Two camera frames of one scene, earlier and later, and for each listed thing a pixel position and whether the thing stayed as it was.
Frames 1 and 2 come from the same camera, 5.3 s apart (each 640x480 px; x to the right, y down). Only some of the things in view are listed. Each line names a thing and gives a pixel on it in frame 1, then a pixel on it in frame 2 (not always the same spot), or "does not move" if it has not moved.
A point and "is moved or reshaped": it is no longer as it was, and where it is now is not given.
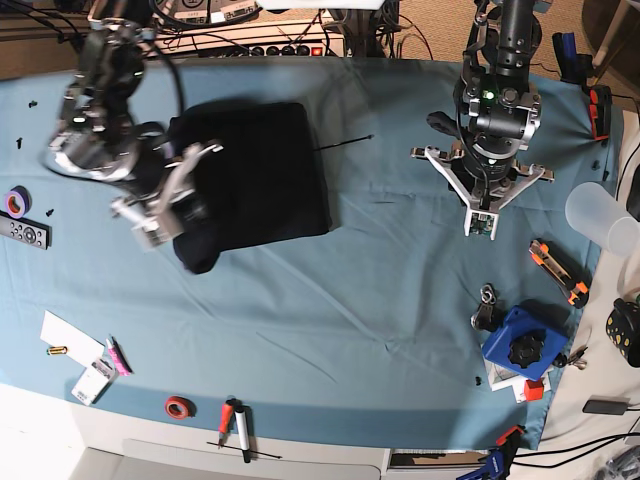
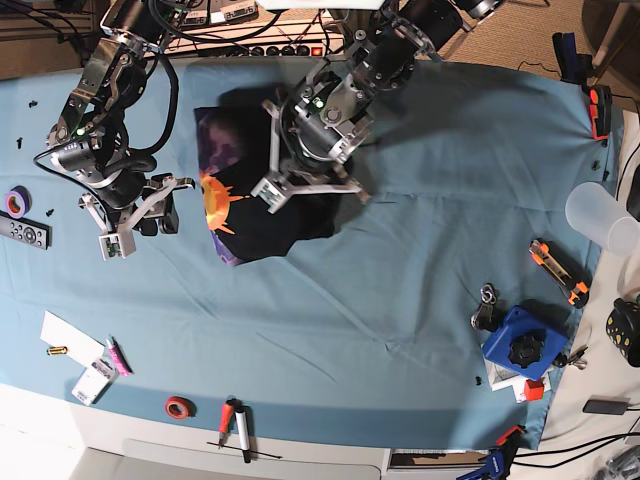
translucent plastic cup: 595,214 does not move
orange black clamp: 600,106 does not move
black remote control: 34,233 does not move
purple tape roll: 18,202 does not move
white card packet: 95,381 does not move
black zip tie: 251,451 does not move
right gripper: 170,214 to 133,202
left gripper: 484,174 to 304,161
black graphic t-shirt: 266,185 is moved or reshaped
